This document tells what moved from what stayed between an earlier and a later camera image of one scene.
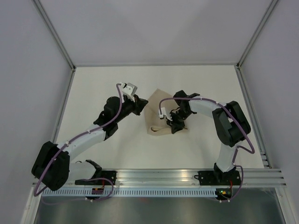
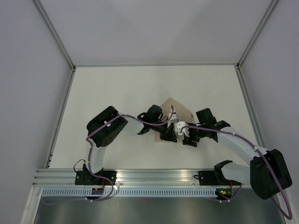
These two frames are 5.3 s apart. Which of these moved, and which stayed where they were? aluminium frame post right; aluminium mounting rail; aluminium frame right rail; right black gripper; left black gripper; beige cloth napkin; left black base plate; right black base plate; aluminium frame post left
Moved: left black gripper; beige cloth napkin; right black gripper
Stayed: right black base plate; aluminium frame post left; aluminium mounting rail; aluminium frame post right; left black base plate; aluminium frame right rail
